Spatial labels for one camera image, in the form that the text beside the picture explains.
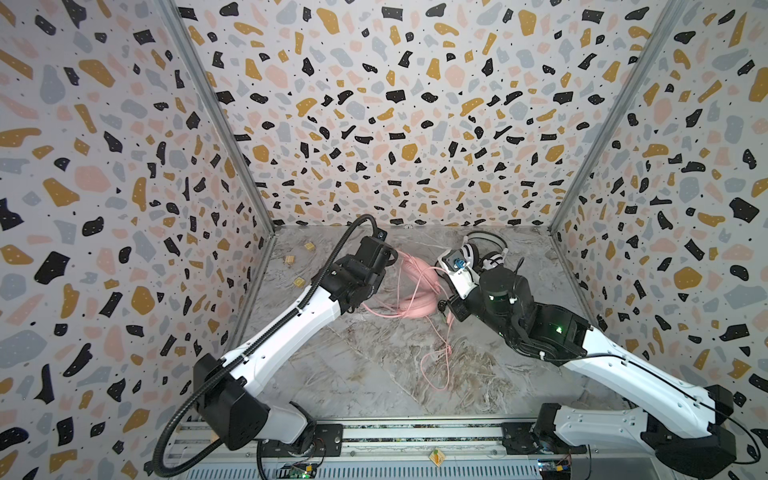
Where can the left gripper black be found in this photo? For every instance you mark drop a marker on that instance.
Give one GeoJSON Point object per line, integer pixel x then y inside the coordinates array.
{"type": "Point", "coordinates": [345, 262]}

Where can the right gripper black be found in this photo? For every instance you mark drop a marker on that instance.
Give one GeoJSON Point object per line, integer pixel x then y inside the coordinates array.
{"type": "Point", "coordinates": [459, 303]}

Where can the pink headphones with cable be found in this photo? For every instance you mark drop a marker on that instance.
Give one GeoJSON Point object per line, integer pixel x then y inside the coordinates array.
{"type": "Point", "coordinates": [422, 303]}

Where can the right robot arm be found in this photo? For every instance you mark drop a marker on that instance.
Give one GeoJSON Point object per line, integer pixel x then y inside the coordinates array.
{"type": "Point", "coordinates": [679, 423]}

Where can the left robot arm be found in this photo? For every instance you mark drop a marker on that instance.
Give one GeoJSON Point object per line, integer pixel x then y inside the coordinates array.
{"type": "Point", "coordinates": [232, 408]}

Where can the green circuit board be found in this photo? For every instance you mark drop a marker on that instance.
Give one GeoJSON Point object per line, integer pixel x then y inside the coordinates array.
{"type": "Point", "coordinates": [298, 471]}

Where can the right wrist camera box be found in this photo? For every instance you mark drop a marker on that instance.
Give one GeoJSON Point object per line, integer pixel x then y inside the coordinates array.
{"type": "Point", "coordinates": [458, 265]}

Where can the white black headphones with cable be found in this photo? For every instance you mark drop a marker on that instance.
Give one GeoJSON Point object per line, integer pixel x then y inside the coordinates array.
{"type": "Point", "coordinates": [492, 251]}

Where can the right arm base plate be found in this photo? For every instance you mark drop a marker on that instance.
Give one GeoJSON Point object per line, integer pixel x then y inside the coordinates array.
{"type": "Point", "coordinates": [526, 438]}

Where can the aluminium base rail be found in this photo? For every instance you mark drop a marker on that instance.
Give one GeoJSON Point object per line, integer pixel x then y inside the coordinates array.
{"type": "Point", "coordinates": [399, 448]}

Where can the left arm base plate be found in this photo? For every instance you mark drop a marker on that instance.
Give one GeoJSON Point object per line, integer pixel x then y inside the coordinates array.
{"type": "Point", "coordinates": [318, 440]}

